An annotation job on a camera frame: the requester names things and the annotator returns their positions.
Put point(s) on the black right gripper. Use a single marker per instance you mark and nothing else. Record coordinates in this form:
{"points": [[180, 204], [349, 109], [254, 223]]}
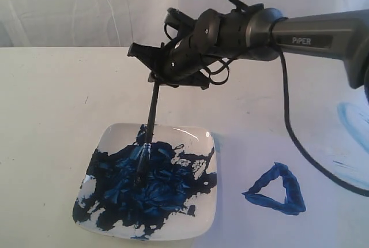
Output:
{"points": [[191, 61]]}

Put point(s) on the black paintbrush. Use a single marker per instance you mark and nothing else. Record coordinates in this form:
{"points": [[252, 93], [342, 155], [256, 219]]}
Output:
{"points": [[145, 152]]}

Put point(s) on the white square paint dish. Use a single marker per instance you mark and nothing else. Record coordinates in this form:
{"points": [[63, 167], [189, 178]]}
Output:
{"points": [[177, 199]]}

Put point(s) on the white paper sheet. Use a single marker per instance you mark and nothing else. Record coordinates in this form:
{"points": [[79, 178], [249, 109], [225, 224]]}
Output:
{"points": [[269, 196]]}

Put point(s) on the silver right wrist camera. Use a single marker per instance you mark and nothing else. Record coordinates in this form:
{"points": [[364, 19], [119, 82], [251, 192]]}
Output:
{"points": [[177, 19]]}

